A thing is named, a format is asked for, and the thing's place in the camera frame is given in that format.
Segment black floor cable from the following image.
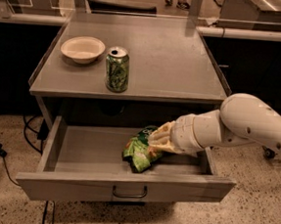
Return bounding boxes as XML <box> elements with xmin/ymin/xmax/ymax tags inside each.
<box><xmin>0</xmin><ymin>124</ymin><xmax>26</xmax><ymax>187</ymax></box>

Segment black power cables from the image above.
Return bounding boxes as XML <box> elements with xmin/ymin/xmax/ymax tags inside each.
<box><xmin>20</xmin><ymin>112</ymin><xmax>51</xmax><ymax>156</ymax></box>

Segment green soda can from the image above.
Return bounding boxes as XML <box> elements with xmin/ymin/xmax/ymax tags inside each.
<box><xmin>106</xmin><ymin>46</ymin><xmax>129</xmax><ymax>93</ymax></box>

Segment green rice chip bag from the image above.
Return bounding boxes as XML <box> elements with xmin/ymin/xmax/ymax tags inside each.
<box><xmin>122</xmin><ymin>125</ymin><xmax>164</xmax><ymax>173</ymax></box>

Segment black wheeled cart base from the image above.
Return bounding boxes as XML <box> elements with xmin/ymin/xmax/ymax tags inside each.
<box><xmin>262</xmin><ymin>147</ymin><xmax>281</xmax><ymax>163</ymax></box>

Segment metal drawer handle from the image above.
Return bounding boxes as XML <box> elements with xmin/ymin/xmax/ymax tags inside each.
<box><xmin>112</xmin><ymin>186</ymin><xmax>148</xmax><ymax>200</ymax></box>

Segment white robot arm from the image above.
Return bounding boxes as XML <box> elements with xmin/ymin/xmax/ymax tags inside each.
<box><xmin>148</xmin><ymin>93</ymin><xmax>281</xmax><ymax>156</ymax></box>

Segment grey open drawer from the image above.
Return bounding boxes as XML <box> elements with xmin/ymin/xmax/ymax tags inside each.
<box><xmin>16</xmin><ymin>115</ymin><xmax>236</xmax><ymax>203</ymax></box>

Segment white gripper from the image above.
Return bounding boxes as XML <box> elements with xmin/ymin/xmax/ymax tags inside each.
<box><xmin>148</xmin><ymin>114</ymin><xmax>199</xmax><ymax>155</ymax></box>

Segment white paper bowl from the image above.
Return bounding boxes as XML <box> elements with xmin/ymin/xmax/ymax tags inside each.
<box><xmin>61</xmin><ymin>36</ymin><xmax>106</xmax><ymax>64</ymax></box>

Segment grey cabinet counter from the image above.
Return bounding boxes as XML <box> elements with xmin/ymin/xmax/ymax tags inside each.
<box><xmin>29</xmin><ymin>13</ymin><xmax>231</xmax><ymax>125</ymax></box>

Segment white railing ledge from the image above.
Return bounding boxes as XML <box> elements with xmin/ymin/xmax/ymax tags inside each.
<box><xmin>0</xmin><ymin>7</ymin><xmax>281</xmax><ymax>48</ymax></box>

